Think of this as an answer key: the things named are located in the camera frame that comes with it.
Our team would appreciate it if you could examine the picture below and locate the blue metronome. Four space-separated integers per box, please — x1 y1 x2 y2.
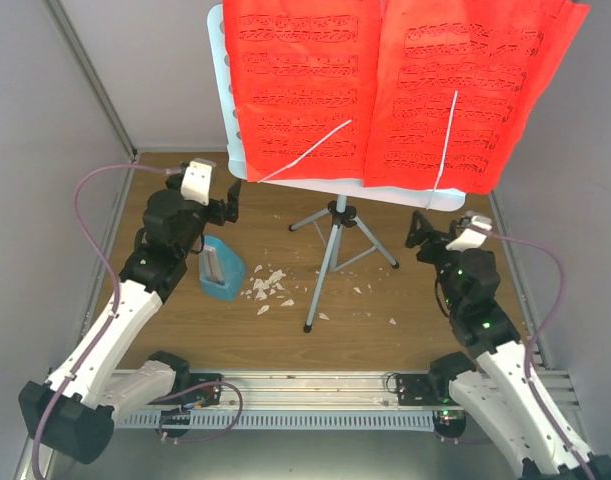
199 235 246 302

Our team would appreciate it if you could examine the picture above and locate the light blue music stand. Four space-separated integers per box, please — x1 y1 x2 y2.
207 4 466 333

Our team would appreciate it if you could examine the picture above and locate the red sheet music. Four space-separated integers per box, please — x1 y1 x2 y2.
222 1 382 182
363 1 590 194

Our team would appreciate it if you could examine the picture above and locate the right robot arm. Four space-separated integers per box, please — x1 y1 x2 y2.
405 211 611 479

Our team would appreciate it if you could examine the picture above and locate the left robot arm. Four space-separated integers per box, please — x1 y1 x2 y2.
19 175 241 465

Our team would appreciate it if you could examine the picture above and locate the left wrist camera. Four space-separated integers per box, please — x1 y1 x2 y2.
180 158 216 206

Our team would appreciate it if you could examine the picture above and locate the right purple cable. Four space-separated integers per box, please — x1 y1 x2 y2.
484 232 601 480

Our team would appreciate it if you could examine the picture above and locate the purple cable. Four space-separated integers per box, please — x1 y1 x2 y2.
484 232 601 480
32 164 184 480

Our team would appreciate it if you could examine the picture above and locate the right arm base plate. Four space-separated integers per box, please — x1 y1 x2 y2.
395 373 455 408

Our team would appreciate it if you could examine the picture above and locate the aluminium front rail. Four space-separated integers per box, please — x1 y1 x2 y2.
42 368 581 412

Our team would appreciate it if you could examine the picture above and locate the grey slotted cable duct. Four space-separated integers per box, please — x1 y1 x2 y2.
114 410 436 431

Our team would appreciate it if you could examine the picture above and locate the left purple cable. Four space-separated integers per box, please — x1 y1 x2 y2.
32 164 184 480

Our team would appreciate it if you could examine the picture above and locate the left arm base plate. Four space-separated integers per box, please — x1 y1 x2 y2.
154 372 224 431

